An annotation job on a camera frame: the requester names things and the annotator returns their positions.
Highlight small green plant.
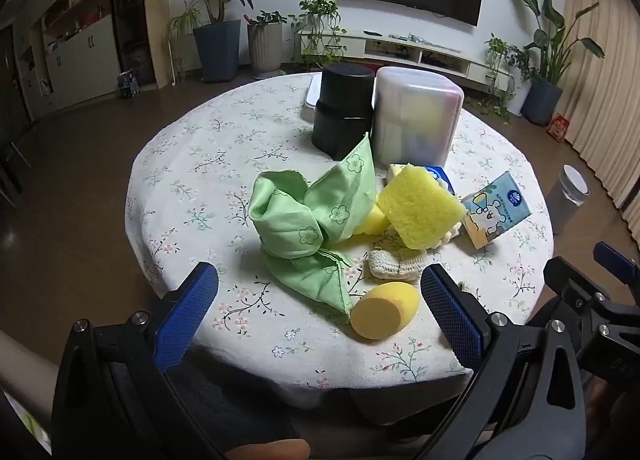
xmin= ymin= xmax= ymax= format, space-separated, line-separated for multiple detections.
xmin=247 ymin=10 xmax=289 ymax=28

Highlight white wall cabinet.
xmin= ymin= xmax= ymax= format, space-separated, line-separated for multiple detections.
xmin=0 ymin=0 xmax=157 ymax=127

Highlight dark blue round pot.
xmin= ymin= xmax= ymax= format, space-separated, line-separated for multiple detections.
xmin=520 ymin=77 xmax=564 ymax=127

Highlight yellow egg-shaped makeup sponge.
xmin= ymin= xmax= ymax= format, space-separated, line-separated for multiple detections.
xmin=349 ymin=281 xmax=421 ymax=341

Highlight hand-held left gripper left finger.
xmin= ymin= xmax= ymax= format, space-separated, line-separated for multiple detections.
xmin=52 ymin=261 xmax=236 ymax=460

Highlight dark blue square pot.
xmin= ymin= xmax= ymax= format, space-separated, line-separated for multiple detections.
xmin=192 ymin=20 xmax=243 ymax=84

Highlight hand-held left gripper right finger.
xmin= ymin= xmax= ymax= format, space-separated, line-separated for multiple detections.
xmin=420 ymin=263 xmax=588 ymax=460

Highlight white tray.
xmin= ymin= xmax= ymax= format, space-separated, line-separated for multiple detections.
xmin=301 ymin=74 xmax=326 ymax=122

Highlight red box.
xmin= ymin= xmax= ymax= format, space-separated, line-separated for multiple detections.
xmin=545 ymin=112 xmax=569 ymax=143

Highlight person's left hand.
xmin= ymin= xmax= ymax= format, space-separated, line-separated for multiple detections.
xmin=223 ymin=437 xmax=312 ymax=460

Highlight beige curtain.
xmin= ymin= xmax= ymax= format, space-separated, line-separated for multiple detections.
xmin=557 ymin=0 xmax=640 ymax=211

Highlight small bushy plant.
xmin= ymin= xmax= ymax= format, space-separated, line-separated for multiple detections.
xmin=481 ymin=34 xmax=537 ymax=117

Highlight white television cabinet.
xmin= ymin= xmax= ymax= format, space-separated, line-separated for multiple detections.
xmin=295 ymin=30 xmax=516 ymax=91

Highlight light blue cartoon tissue packet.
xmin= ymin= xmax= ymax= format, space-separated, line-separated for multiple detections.
xmin=460 ymin=171 xmax=524 ymax=249

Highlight cream chenille sponge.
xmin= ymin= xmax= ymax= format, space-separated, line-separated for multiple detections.
xmin=426 ymin=179 xmax=464 ymax=247

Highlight dark blue tissue packet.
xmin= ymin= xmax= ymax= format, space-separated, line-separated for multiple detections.
xmin=387 ymin=163 xmax=457 ymax=198

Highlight translucent plastic container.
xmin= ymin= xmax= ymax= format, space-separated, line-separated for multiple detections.
xmin=372 ymin=66 xmax=466 ymax=169

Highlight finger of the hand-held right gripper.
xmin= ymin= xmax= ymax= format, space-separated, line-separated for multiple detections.
xmin=593 ymin=241 xmax=640 ymax=298
xmin=543 ymin=257 xmax=608 ymax=311

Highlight thin spider plant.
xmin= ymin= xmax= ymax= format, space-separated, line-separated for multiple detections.
xmin=164 ymin=0 xmax=202 ymax=86

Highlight grey trash can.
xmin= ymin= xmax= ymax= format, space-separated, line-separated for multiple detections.
xmin=546 ymin=164 xmax=587 ymax=241

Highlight large broad-leaf plant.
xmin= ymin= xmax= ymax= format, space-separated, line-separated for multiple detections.
xmin=507 ymin=0 xmax=606 ymax=86

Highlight yellow rectangular sponge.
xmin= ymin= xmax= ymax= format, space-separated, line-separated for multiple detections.
xmin=377 ymin=164 xmax=467 ymax=251

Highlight trailing green plant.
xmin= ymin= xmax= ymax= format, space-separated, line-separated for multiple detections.
xmin=289 ymin=0 xmax=349 ymax=73

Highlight white ribbed pot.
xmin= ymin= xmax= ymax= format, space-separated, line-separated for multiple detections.
xmin=247 ymin=22 xmax=285 ymax=80

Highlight black cylindrical container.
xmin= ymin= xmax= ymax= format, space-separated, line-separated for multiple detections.
xmin=311 ymin=63 xmax=376 ymax=161

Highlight white plant pot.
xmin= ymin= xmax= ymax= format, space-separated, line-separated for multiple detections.
xmin=506 ymin=76 xmax=532 ymax=117

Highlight small round yellow sponge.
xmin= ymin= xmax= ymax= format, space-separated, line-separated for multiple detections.
xmin=350 ymin=204 xmax=392 ymax=237

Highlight green flower-print cloth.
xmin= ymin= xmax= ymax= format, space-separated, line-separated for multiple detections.
xmin=248 ymin=132 xmax=377 ymax=317

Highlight cream knitted dishcloth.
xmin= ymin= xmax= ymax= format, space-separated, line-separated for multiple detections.
xmin=367 ymin=249 xmax=429 ymax=282

